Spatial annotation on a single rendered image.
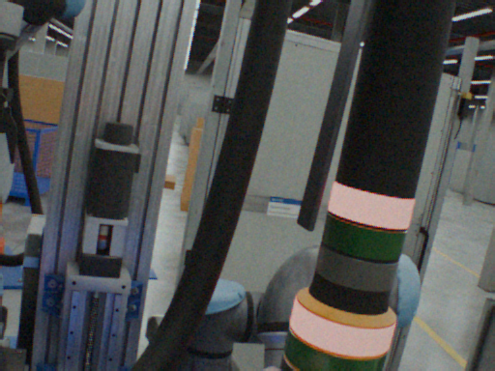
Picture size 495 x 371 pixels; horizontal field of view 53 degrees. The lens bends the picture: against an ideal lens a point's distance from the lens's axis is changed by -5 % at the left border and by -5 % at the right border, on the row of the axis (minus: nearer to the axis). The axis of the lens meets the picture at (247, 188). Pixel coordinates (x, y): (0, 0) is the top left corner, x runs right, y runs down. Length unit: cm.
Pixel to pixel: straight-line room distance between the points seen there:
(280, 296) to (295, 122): 149
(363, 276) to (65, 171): 98
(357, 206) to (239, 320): 92
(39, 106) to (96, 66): 722
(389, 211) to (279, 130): 192
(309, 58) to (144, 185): 117
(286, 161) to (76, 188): 117
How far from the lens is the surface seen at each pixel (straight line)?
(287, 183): 216
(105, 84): 113
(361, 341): 21
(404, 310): 79
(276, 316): 70
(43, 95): 835
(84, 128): 113
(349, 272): 20
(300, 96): 214
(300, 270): 72
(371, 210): 20
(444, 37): 21
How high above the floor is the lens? 164
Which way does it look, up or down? 8 degrees down
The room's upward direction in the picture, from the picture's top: 11 degrees clockwise
